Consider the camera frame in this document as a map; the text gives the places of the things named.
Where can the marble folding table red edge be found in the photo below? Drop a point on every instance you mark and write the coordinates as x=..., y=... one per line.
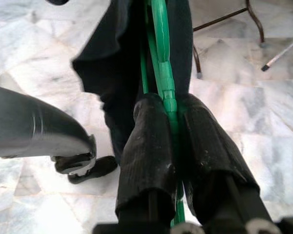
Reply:
x=199, y=74

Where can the black knit garment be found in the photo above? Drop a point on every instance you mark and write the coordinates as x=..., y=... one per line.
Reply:
x=107, y=36

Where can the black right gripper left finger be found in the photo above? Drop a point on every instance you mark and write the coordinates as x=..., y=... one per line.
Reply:
x=146, y=158

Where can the silver rack tripod stand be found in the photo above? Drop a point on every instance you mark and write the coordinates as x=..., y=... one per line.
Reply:
x=265, y=67

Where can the green plastic hanger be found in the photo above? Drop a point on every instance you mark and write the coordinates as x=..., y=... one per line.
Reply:
x=162, y=29

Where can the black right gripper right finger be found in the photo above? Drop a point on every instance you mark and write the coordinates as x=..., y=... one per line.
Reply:
x=210, y=158

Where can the black robot right foot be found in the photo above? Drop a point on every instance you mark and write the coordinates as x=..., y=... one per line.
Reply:
x=100, y=168

